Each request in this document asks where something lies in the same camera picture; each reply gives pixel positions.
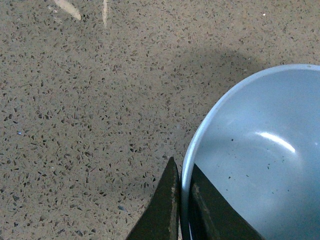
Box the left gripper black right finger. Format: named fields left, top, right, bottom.
left=189, top=165, right=264, bottom=240

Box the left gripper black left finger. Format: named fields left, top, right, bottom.
left=127, top=157, right=180, bottom=240

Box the blue bowl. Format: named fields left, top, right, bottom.
left=180, top=64, right=320, bottom=240

